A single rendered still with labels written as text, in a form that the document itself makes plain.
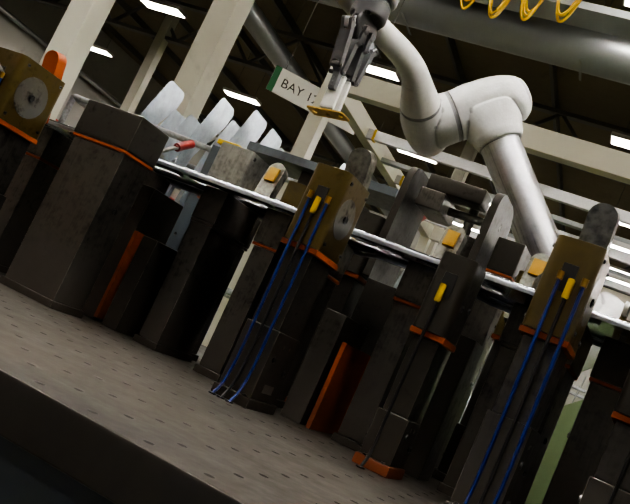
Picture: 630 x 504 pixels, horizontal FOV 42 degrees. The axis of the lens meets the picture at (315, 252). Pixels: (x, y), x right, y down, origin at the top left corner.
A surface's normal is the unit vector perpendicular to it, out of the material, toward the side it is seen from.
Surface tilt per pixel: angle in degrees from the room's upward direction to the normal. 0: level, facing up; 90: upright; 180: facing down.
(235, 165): 90
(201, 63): 90
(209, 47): 90
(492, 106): 90
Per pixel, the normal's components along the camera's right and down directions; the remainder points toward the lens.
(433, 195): -0.36, -0.28
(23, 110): 0.84, 0.32
